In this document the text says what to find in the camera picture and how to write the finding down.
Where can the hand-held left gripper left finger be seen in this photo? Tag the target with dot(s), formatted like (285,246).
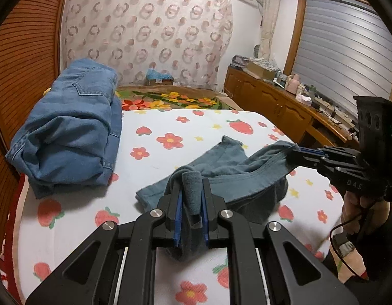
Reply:
(177,222)

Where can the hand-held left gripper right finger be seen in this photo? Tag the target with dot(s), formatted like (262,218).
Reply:
(206,222)

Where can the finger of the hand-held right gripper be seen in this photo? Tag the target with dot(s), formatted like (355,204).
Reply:
(313,151)
(310,161)

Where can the teal shorts pants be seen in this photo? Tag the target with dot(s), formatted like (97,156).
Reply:
(246,171)

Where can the person's right hand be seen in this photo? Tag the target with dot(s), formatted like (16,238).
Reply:
(351,209)

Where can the pink tissue box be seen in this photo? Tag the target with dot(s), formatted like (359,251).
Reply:
(304,100)

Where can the wooden sideboard cabinet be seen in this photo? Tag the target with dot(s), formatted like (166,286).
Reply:
(278,101)

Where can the strawberry print bed sheet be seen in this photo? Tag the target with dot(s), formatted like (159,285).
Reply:
(135,174)

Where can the pink thermos jug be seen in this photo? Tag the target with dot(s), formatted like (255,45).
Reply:
(293,84)

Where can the grey window blind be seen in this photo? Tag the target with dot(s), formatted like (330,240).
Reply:
(342,54)

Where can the grey wristband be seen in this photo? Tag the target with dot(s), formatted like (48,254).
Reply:
(346,248)

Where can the cardboard box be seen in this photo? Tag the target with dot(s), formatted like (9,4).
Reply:
(259,70)

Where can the white desk fan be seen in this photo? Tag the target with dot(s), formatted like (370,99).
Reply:
(258,51)

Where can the clear plastic box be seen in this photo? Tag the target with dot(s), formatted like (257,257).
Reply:
(240,62)

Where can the floral blanket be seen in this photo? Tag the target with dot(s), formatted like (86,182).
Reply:
(170,100)

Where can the tied cream curtain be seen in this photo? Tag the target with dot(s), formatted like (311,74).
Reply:
(269,22)

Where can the box with blue bag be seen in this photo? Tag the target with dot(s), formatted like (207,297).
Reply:
(159,78)

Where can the blue denim jeans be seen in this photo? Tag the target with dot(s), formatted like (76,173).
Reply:
(65,127)

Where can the red printed blanket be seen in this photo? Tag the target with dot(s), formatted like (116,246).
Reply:
(11,228)

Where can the yellow plush toy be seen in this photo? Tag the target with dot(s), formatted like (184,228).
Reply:
(47,91)

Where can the circle pattern sheer curtain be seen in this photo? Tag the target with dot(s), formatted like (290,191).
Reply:
(145,31)

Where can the wooden louvered wardrobe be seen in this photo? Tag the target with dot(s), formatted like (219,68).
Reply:
(24,54)

